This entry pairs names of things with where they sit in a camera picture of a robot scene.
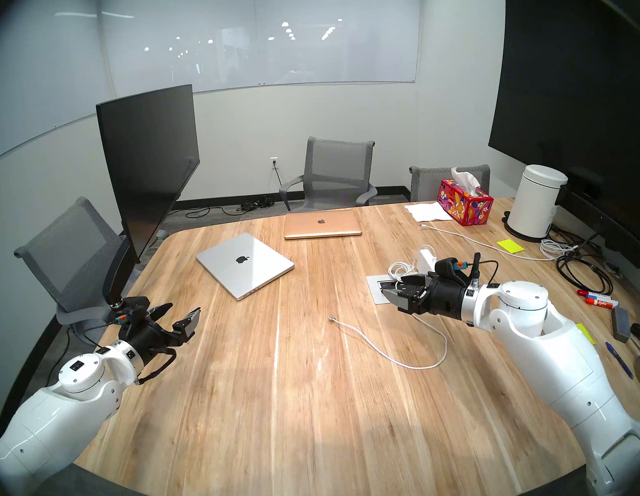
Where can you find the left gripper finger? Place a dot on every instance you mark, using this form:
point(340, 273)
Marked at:
point(162, 311)
point(188, 322)

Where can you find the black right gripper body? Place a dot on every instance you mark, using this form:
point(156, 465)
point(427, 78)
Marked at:
point(449, 298)

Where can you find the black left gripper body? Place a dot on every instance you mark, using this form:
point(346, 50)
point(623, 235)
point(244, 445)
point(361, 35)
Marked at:
point(153, 339)

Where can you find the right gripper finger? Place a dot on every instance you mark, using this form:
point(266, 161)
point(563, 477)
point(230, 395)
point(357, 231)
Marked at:
point(417, 284)
point(417, 302)

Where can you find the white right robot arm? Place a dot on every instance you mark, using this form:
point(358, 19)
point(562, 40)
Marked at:
point(571, 363)

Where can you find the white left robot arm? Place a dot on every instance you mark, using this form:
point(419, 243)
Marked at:
point(52, 420)

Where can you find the silver MacBook laptop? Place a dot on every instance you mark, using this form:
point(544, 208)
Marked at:
point(244, 264)

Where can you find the gold MacBook laptop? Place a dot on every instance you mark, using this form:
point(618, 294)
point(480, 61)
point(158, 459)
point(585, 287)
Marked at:
point(322, 225)

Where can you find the white power adapter brick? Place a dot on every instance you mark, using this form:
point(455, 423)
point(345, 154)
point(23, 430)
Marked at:
point(424, 258)

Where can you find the silver table power outlet box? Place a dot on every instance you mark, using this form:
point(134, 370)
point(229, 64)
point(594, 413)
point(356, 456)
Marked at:
point(377, 291)

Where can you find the white paper napkin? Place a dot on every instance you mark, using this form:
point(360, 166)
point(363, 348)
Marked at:
point(424, 212)

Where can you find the yellow sticky note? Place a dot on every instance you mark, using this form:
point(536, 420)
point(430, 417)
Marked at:
point(510, 245)

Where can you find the colourful floral tissue box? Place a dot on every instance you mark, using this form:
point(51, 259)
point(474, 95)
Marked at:
point(465, 205)

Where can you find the grey mesh office chair backrest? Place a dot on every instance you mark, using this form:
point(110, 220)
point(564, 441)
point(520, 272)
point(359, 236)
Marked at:
point(428, 181)

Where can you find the grey mesh chair without armrests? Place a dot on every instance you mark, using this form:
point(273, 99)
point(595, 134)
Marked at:
point(72, 253)

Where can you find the white cylindrical bin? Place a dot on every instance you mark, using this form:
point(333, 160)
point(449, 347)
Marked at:
point(534, 205)

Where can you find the white dry erase marker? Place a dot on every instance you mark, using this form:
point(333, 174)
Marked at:
point(591, 293)

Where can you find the grey mesh chair with armrests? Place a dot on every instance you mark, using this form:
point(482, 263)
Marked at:
point(338, 166)

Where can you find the yellow sticky note pad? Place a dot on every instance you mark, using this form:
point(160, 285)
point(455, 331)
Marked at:
point(587, 334)

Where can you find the black curved desktop monitor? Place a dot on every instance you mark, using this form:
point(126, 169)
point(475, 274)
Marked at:
point(151, 164)

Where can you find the red markers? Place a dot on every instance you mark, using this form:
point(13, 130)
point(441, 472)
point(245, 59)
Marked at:
point(602, 302)

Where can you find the grey whiteboard eraser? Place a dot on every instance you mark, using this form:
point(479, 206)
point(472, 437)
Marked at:
point(621, 324)

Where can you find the black video conference bar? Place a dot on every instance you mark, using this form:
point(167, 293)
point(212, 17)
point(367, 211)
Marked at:
point(616, 232)

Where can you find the blue ballpoint pen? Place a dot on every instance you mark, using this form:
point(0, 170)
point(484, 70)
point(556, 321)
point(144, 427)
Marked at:
point(620, 360)

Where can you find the large black wall television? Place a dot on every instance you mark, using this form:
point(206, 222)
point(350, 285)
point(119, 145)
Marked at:
point(572, 92)

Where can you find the glass wall whiteboard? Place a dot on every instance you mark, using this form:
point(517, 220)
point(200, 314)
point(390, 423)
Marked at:
point(259, 34)

